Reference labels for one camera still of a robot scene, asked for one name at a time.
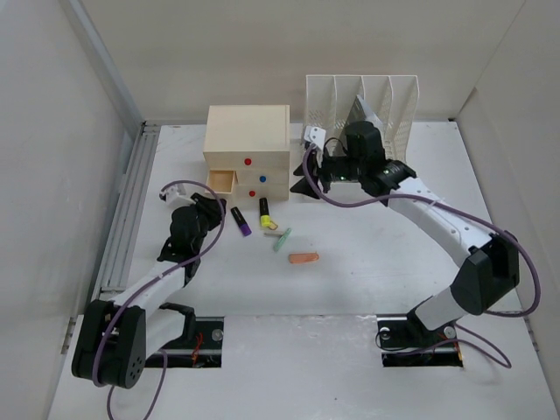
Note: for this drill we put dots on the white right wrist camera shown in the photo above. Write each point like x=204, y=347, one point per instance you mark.
x=314, y=136

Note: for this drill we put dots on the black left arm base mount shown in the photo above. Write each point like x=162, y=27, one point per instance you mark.
x=199, y=346

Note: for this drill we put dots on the cream drawer cabinet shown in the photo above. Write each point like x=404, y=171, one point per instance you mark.
x=247, y=151

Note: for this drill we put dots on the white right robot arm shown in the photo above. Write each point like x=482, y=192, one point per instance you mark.
x=488, y=261

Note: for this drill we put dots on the purple highlighter marker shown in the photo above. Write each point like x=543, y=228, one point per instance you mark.
x=240, y=221

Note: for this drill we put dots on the grey setup guide booklet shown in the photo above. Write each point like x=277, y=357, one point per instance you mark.
x=361, y=111

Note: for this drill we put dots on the aluminium frame rail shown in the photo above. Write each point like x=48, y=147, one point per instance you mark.
x=138, y=148

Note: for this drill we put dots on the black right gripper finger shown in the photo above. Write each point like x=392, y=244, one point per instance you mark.
x=306, y=187
x=310, y=166

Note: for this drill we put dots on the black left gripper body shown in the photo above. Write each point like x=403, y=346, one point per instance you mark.
x=206, y=221

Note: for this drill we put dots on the orange transparent cap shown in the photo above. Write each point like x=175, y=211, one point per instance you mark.
x=303, y=258

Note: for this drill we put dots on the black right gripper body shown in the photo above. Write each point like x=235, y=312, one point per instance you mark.
x=339, y=168

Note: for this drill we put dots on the yellow highlighter marker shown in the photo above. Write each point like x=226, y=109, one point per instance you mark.
x=264, y=213

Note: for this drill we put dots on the green transparent cap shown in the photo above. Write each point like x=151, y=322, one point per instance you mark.
x=282, y=239

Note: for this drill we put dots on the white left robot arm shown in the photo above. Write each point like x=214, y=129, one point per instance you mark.
x=117, y=336

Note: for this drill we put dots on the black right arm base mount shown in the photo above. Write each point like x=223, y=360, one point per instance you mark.
x=405, y=343

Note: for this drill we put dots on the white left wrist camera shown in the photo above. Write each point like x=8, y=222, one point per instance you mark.
x=175, y=196

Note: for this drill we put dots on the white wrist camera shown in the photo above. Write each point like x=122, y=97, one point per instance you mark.
x=175, y=196
x=314, y=136

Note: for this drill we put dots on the white file organizer rack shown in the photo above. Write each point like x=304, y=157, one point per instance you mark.
x=392, y=97

